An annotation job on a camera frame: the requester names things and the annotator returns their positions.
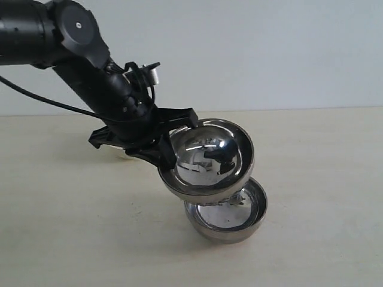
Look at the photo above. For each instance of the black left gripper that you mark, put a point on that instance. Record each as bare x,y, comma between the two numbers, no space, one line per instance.
135,126

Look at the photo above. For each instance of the dimpled stainless steel bowl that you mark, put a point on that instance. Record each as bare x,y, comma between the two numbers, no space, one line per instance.
213,161

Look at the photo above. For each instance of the smooth stainless steel bowl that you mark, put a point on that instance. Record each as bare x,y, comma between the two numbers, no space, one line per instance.
232,221

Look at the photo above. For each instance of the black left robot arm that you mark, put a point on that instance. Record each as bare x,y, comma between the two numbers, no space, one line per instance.
65,36

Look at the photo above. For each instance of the white ceramic bowl black patch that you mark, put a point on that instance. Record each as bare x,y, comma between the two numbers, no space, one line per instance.
121,153

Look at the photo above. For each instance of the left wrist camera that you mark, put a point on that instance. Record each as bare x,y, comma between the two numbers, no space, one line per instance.
145,75

